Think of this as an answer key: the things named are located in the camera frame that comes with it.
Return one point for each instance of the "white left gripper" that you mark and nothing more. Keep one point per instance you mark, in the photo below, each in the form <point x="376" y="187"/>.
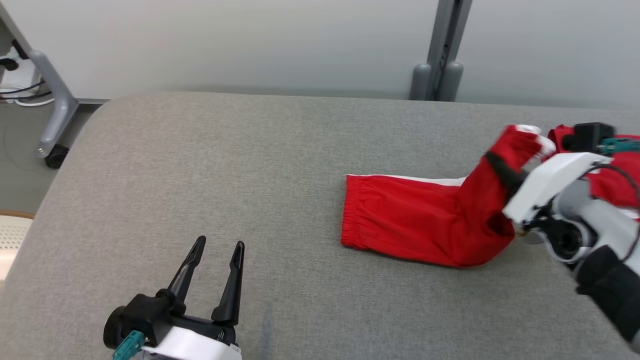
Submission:
<point x="200" y="345"/>

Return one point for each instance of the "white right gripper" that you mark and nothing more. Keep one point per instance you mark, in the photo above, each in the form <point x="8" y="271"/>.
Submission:
<point x="550" y="182"/>

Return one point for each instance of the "red shirt with white sleeves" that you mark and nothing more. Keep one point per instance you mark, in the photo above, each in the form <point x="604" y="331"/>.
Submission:
<point x="617" y="180"/>

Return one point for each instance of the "red shorts with white stripe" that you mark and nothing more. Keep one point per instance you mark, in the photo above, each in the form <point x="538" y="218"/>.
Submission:
<point x="400" y="220"/>

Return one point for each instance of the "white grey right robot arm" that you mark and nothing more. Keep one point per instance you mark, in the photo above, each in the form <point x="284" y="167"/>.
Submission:
<point x="605" y="250"/>

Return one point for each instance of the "grey partition column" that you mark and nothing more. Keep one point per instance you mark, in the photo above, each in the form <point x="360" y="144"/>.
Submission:
<point x="447" y="40"/>

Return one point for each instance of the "black caster wheel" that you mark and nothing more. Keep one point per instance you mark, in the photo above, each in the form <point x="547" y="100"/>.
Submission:
<point x="56" y="156"/>

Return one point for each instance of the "beige plastic laundry basket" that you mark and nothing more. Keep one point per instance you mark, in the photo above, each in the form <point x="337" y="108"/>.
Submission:
<point x="12" y="240"/>

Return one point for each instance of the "white power strip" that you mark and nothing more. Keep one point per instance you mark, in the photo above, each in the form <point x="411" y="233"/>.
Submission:
<point x="20" y="77"/>

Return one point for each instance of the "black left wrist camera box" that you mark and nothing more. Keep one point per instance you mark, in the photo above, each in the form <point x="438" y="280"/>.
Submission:
<point x="147" y="315"/>

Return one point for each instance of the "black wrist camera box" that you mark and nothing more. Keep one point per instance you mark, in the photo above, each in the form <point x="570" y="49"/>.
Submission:
<point x="147" y="315"/>
<point x="590" y="136"/>

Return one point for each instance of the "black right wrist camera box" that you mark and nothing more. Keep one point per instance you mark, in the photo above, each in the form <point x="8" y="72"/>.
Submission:
<point x="590" y="136"/>

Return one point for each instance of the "teal left camera connector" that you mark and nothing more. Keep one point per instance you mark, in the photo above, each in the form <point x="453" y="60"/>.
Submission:
<point x="129" y="346"/>

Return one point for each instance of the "teal camera connector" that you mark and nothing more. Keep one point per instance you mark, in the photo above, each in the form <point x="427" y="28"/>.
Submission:
<point x="129" y="346"/>
<point x="620" y="145"/>

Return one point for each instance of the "grey cylinder post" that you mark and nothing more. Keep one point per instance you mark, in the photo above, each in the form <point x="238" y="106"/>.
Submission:
<point x="452" y="82"/>
<point x="420" y="82"/>

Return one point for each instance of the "teal right camera connector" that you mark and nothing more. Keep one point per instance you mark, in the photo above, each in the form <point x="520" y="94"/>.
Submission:
<point x="620" y="145"/>

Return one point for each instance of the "grey metal frame leg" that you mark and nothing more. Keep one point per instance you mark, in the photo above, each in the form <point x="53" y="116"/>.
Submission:
<point x="57" y="105"/>

